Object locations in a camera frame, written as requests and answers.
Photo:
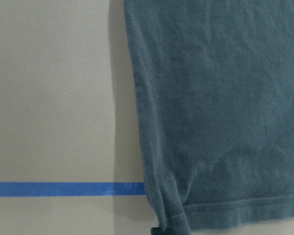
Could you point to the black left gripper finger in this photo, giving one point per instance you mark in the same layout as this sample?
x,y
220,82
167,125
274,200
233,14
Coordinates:
x,y
156,231

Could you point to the black graphic t-shirt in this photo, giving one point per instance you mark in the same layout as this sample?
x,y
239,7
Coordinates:
x,y
214,84

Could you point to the brown table mat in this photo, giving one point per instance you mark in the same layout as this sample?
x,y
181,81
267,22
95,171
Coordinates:
x,y
70,153

